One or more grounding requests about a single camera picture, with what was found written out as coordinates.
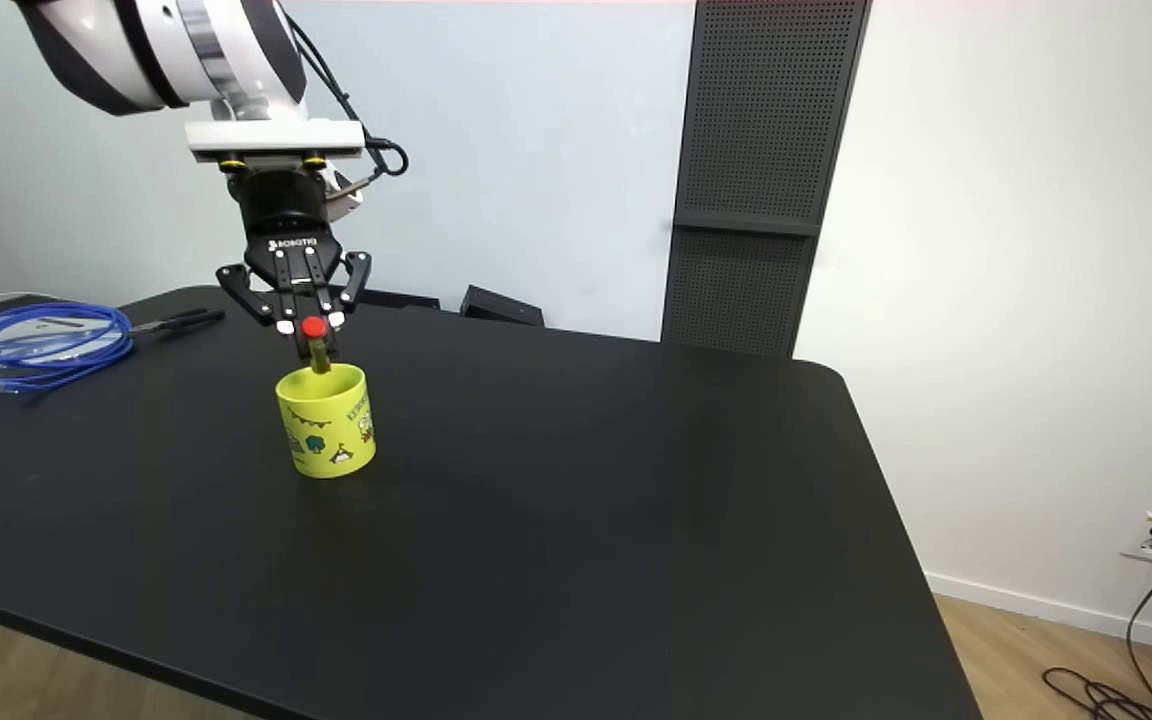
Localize small black box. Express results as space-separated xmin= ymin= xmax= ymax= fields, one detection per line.
xmin=461 ymin=284 xmax=546 ymax=327

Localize orange and grey marker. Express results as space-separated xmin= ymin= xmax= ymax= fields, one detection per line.
xmin=302 ymin=315 xmax=333 ymax=371

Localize dark grey wall pillar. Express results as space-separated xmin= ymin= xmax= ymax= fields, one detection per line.
xmin=660 ymin=0 xmax=872 ymax=358

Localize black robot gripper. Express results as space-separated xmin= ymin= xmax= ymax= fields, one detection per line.
xmin=215 ymin=168 xmax=373 ymax=337

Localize black power cord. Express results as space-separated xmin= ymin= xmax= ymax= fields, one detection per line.
xmin=1038 ymin=523 xmax=1152 ymax=720

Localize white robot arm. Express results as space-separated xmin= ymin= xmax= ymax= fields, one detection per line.
xmin=12 ymin=0 xmax=375 ymax=337

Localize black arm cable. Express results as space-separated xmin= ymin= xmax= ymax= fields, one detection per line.
xmin=278 ymin=0 xmax=414 ymax=202

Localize blue coiled cable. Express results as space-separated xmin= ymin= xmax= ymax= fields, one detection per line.
xmin=0 ymin=294 xmax=142 ymax=402

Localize yellow-green cartoon mug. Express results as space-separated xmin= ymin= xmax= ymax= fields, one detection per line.
xmin=278 ymin=365 xmax=375 ymax=478

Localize black pliers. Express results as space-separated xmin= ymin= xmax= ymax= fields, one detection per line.
xmin=132 ymin=309 xmax=226 ymax=340

